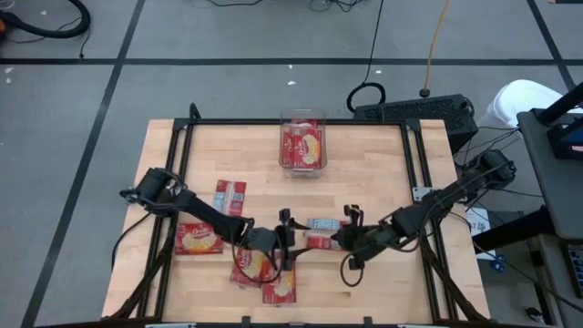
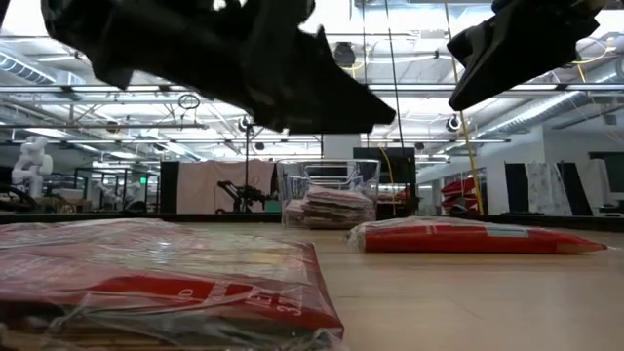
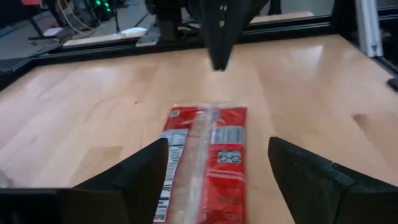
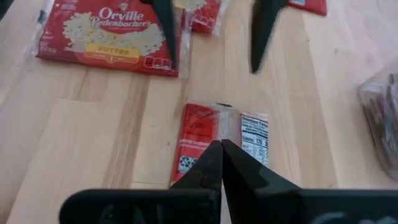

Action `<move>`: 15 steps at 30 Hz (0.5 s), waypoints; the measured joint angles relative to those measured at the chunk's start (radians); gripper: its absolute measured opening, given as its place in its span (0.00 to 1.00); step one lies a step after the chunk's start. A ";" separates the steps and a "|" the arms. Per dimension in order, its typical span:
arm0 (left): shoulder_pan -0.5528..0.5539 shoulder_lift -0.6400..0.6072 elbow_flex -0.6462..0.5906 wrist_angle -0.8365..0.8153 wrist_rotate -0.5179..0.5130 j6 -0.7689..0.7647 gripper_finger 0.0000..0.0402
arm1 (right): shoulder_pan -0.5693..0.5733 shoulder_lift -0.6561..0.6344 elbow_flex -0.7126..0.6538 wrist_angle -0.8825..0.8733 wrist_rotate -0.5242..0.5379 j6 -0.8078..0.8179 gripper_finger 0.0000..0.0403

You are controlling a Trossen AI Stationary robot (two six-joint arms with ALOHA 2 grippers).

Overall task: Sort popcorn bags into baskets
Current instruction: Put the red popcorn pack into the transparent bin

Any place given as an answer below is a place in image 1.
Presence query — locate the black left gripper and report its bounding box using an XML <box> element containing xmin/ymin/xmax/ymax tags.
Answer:
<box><xmin>248</xmin><ymin>208</ymin><xmax>316</xmax><ymax>273</ymax></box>

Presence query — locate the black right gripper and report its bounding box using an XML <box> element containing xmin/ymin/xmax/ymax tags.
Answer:
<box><xmin>331</xmin><ymin>213</ymin><xmax>392</xmax><ymax>271</ymax></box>

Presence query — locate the clear plastic basket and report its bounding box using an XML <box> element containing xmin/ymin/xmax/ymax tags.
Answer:
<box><xmin>278</xmin><ymin>108</ymin><xmax>329</xmax><ymax>179</ymax></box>

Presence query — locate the white paper sheet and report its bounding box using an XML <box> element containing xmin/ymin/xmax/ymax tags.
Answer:
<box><xmin>464</xmin><ymin>205</ymin><xmax>497</xmax><ymax>261</ymax></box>

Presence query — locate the black desk beam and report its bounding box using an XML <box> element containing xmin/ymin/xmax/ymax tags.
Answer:
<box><xmin>471</xmin><ymin>205</ymin><xmax>557</xmax><ymax>254</ymax></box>

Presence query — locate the grey side desk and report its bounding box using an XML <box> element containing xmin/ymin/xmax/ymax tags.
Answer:
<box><xmin>517</xmin><ymin>108</ymin><xmax>583</xmax><ymax>241</ymax></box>

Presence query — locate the white trash bin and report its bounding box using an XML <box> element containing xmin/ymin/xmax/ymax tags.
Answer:
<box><xmin>486</xmin><ymin>78</ymin><xmax>583</xmax><ymax>129</ymax></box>

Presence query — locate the black keyboard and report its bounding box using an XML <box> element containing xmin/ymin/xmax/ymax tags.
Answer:
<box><xmin>567</xmin><ymin>243</ymin><xmax>583</xmax><ymax>300</ymax></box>

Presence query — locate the black desk device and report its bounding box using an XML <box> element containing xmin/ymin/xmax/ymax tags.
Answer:
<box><xmin>546</xmin><ymin>116</ymin><xmax>583</xmax><ymax>161</ymax></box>

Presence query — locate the black pole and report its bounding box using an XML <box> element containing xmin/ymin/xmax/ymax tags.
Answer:
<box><xmin>535</xmin><ymin>81</ymin><xmax>583</xmax><ymax>127</ymax></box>

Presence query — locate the black left camera cable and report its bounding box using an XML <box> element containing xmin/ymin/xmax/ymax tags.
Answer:
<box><xmin>230</xmin><ymin>217</ymin><xmax>284</xmax><ymax>286</ymax></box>

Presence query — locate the black aluminium table frame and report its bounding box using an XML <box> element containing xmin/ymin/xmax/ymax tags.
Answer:
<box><xmin>107</xmin><ymin>102</ymin><xmax>492</xmax><ymax>328</ymax></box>

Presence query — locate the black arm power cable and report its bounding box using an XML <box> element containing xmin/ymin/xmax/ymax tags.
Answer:
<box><xmin>110</xmin><ymin>210</ymin><xmax>154</xmax><ymax>271</ymax></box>

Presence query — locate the yellow cable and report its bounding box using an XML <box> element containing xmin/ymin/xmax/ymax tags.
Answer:
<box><xmin>418</xmin><ymin>0</ymin><xmax>452</xmax><ymax>99</ymax></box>

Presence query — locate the black vacuum hose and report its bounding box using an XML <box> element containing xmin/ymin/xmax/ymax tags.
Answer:
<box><xmin>0</xmin><ymin>0</ymin><xmax>92</xmax><ymax>40</ymax></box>

